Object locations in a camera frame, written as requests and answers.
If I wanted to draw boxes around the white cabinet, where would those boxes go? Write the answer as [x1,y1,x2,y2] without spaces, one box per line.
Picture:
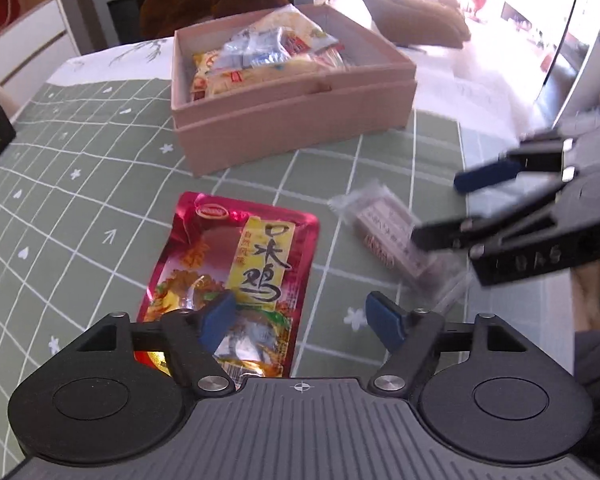
[0,0,81,121]

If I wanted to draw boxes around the red yellow small packet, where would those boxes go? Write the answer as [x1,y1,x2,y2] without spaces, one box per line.
[290,30,341,53]

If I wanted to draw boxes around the brown bar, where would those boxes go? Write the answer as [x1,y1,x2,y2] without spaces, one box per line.
[327,185,468,311]

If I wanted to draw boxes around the thin black cable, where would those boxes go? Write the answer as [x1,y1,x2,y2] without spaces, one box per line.
[545,0,583,96]

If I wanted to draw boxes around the snack packets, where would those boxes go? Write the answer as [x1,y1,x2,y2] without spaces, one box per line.
[200,4,348,96]

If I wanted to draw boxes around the tan plush toy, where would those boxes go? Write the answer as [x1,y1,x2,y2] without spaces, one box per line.
[350,0,473,51]

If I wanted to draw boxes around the red foil snack pouch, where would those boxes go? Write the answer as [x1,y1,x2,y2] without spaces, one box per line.
[135,191,321,380]

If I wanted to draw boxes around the pink cardboard box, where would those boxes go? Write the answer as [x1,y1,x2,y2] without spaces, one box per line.
[171,2,419,177]

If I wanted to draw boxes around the orange yellow snack packet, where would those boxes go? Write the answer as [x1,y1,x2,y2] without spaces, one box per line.
[190,50,231,103]

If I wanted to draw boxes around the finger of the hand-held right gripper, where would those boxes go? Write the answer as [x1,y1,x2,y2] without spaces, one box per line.
[411,180,578,252]
[452,132,581,196]

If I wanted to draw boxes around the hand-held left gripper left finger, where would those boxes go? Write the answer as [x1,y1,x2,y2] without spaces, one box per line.
[75,290,237,397]

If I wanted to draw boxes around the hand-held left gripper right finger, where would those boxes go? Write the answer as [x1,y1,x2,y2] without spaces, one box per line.
[365,291,536,397]

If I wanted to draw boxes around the blue white small packet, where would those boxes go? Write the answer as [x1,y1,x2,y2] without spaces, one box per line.
[215,25,301,68]

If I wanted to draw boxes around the green checked tablecloth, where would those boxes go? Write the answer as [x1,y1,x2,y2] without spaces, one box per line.
[0,40,576,411]

